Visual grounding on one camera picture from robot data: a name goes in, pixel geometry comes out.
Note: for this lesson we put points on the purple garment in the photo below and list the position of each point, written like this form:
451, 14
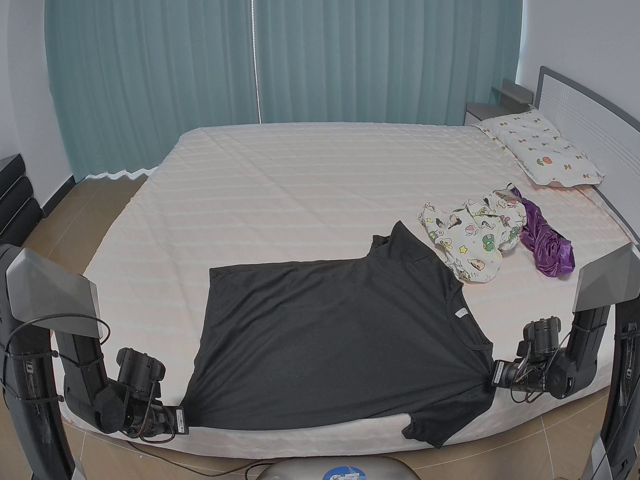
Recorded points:
547, 253

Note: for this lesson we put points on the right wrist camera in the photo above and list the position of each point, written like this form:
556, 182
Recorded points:
524, 347

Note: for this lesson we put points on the black chest of drawers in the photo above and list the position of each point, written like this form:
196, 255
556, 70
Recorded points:
15, 203

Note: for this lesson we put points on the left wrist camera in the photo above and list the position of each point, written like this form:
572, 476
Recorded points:
157, 372

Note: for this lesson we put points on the grey bedside table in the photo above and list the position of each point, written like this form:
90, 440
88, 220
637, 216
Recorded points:
485, 110

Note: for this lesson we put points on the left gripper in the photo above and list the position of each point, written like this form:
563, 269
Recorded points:
165, 420

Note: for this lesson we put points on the bed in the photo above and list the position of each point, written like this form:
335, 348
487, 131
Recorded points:
275, 193

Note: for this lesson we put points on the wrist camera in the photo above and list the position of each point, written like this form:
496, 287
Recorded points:
524, 347
157, 372

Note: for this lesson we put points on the white printed pillow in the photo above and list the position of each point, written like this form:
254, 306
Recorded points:
545, 148

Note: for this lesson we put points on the blue-green curtain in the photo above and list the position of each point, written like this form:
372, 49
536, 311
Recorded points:
375, 43
150, 68

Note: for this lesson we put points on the black T-shirt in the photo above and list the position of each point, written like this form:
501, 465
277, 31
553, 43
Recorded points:
325, 343

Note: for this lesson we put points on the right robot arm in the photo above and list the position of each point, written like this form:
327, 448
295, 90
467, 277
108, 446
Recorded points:
585, 333

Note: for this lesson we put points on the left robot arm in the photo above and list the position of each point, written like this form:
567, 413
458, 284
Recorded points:
80, 363

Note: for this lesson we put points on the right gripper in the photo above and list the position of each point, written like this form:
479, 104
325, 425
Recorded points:
510, 374

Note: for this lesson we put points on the white printed pyjama top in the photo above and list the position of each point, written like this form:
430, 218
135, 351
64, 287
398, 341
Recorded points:
475, 243

